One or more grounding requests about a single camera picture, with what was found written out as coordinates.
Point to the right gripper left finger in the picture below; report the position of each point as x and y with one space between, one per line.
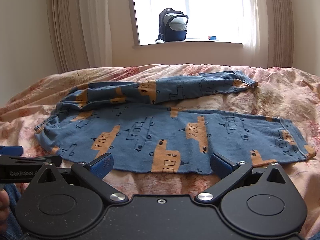
91 175

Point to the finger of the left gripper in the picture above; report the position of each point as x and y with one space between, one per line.
11 150

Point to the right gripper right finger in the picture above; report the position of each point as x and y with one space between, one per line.
232 175

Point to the blue patterned children's pants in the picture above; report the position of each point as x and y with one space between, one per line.
133 122

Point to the person's left hand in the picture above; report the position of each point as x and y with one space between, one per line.
4 207

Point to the small blue box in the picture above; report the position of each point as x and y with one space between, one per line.
212 38

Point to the beige left curtain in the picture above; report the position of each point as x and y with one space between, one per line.
80 34

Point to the beige curtain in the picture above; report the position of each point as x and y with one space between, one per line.
269 30
80 34

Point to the navy blue backpack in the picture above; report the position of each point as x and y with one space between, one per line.
172 26

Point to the beige right curtain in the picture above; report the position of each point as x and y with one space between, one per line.
269 30

